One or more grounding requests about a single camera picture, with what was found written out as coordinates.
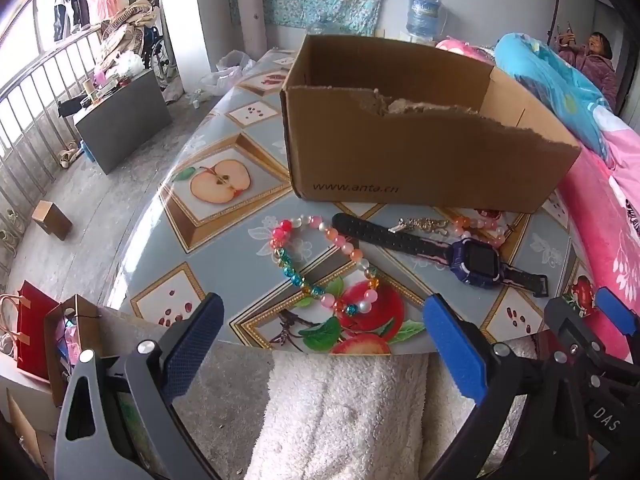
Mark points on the wheelchair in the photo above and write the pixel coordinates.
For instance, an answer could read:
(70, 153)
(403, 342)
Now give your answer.
(157, 50)

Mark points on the white paper roll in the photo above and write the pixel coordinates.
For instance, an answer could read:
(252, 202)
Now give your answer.
(251, 20)

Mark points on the white fleece garment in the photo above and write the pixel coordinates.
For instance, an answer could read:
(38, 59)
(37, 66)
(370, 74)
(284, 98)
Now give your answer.
(350, 410)

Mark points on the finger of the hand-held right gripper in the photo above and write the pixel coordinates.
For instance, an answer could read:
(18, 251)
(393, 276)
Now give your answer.
(615, 310)
(567, 320)

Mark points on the clear empty water bottle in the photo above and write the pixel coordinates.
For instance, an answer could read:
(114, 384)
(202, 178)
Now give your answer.
(327, 27)

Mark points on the dark hanging jacket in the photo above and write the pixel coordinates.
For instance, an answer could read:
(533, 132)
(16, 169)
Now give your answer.
(70, 5)

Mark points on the metal window railing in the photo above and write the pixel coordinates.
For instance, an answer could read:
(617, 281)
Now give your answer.
(30, 76)

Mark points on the blue and pink quilt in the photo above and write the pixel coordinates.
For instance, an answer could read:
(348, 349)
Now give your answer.
(540, 75)

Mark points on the pile of clothes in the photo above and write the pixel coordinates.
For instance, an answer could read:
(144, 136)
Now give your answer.
(127, 25)

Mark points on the small wooden stool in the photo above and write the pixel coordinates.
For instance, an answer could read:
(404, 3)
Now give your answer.
(52, 217)

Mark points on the brown paper bag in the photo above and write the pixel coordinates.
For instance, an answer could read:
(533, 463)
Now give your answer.
(85, 320)

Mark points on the torn brown cardboard box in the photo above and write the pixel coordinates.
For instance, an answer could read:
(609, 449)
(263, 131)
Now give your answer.
(400, 160)

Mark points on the red gift bag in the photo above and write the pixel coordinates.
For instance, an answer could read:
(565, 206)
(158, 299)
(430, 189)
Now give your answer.
(35, 330)

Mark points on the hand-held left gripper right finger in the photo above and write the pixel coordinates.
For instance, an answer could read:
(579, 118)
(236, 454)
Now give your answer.
(455, 350)

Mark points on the pair of light shoes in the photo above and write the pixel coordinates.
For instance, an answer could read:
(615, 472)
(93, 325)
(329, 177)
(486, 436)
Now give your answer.
(67, 155)

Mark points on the purple smart watch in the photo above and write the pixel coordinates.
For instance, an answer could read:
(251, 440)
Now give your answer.
(475, 260)

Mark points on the white plastic bag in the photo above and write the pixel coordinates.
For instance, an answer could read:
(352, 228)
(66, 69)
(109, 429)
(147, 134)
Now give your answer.
(227, 72)

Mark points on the blue water jug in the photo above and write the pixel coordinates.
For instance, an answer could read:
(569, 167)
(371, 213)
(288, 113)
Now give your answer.
(425, 15)

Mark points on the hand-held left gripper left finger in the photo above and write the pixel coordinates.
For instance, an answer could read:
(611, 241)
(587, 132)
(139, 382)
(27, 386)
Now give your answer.
(195, 340)

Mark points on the grey cabinet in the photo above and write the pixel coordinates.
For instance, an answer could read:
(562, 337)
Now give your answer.
(130, 120)

